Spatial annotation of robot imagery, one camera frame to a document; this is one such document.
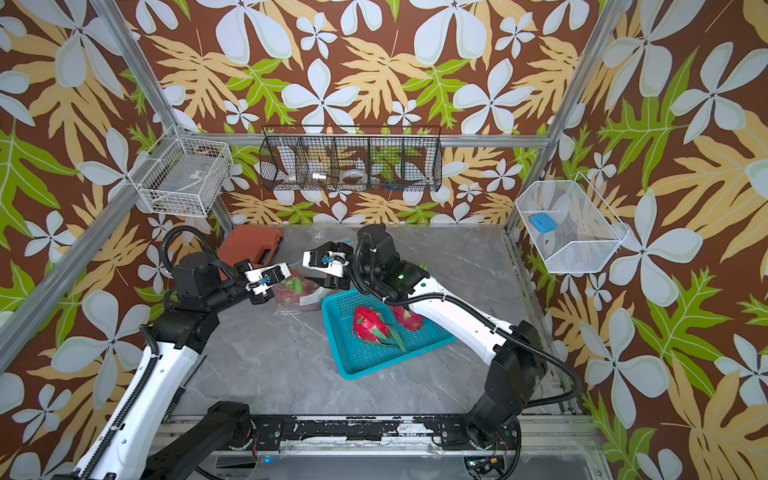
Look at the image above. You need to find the red plastic tool case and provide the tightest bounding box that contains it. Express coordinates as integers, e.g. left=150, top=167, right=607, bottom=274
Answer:
left=217, top=225, right=283, bottom=267

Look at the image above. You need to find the black mounting base rail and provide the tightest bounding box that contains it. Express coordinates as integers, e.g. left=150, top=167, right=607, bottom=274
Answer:
left=244, top=414, right=521, bottom=452

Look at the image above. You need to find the white wire basket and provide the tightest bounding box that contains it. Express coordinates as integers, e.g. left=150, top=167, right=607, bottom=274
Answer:
left=515, top=174, right=629, bottom=275
left=130, top=130, right=233, bottom=218

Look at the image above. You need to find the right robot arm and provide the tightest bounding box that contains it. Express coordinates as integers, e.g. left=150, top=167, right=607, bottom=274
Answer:
left=303, top=225, right=584, bottom=449

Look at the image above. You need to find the zip-top bag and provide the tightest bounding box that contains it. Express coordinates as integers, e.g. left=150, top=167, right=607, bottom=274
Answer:
left=302, top=223, right=358, bottom=251
left=272, top=264, right=334, bottom=315

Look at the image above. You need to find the blue object in basket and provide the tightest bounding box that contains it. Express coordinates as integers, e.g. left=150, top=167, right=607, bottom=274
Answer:
left=529, top=212, right=558, bottom=234

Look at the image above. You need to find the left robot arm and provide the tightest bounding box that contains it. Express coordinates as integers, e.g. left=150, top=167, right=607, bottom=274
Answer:
left=66, top=225, right=290, bottom=479

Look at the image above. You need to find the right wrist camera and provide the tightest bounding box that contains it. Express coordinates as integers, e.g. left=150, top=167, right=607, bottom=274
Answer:
left=301, top=249, right=348, bottom=278

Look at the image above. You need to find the teal plastic basket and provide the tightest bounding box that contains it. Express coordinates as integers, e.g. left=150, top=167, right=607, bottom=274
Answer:
left=321, top=290, right=456, bottom=380

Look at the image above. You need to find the white wire basket left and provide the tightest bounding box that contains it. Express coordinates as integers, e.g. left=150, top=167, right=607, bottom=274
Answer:
left=130, top=130, right=233, bottom=218

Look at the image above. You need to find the black wire basket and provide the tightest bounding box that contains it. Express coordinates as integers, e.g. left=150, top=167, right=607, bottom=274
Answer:
left=255, top=125, right=444, bottom=192

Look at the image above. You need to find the white wire basket right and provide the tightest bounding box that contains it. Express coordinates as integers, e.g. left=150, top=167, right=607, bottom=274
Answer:
left=515, top=174, right=629, bottom=275

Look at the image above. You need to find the dragon fruit bag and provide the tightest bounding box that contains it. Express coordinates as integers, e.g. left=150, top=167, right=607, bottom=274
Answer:
left=275, top=277, right=317, bottom=306
left=391, top=306, right=425, bottom=332
left=353, top=306, right=406, bottom=352

